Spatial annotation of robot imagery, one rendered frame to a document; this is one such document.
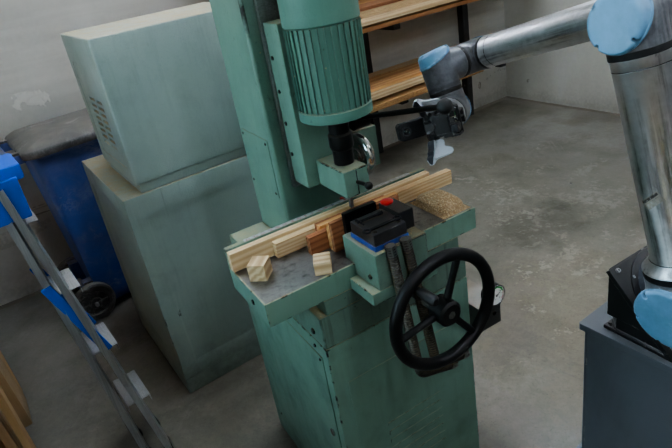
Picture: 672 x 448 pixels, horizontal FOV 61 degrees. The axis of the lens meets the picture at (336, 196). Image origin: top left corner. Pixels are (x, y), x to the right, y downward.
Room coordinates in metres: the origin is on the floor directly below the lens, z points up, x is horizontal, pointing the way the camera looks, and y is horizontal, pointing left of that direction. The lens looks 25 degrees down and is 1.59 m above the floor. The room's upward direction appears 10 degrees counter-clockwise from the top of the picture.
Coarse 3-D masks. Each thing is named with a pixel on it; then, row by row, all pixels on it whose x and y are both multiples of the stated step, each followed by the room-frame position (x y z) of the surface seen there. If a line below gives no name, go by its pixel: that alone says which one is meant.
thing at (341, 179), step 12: (324, 168) 1.34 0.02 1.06; (336, 168) 1.30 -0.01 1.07; (348, 168) 1.28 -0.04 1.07; (360, 168) 1.28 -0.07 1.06; (324, 180) 1.35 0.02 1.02; (336, 180) 1.29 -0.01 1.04; (348, 180) 1.26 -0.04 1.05; (360, 180) 1.28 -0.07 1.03; (336, 192) 1.31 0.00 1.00; (348, 192) 1.26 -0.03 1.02; (360, 192) 1.27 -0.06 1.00
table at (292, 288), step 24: (432, 216) 1.28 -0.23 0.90; (456, 216) 1.26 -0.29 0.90; (432, 240) 1.22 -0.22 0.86; (288, 264) 1.17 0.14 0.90; (312, 264) 1.15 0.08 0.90; (336, 264) 1.13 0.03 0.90; (240, 288) 1.16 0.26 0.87; (264, 288) 1.08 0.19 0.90; (288, 288) 1.07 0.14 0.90; (312, 288) 1.07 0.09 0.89; (336, 288) 1.10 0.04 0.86; (360, 288) 1.07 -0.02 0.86; (264, 312) 1.03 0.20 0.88; (288, 312) 1.04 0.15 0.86
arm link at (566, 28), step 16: (592, 0) 1.28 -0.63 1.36; (544, 16) 1.39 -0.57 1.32; (560, 16) 1.32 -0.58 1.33; (576, 16) 1.28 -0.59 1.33; (496, 32) 1.52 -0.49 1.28; (512, 32) 1.44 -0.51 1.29; (528, 32) 1.39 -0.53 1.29; (544, 32) 1.35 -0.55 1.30; (560, 32) 1.31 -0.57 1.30; (576, 32) 1.27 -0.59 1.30; (464, 48) 1.56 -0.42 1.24; (480, 48) 1.53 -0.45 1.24; (496, 48) 1.48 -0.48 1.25; (512, 48) 1.43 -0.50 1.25; (528, 48) 1.39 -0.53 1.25; (544, 48) 1.36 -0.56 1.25; (560, 48) 1.34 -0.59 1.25; (480, 64) 1.54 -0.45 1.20; (496, 64) 1.51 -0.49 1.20
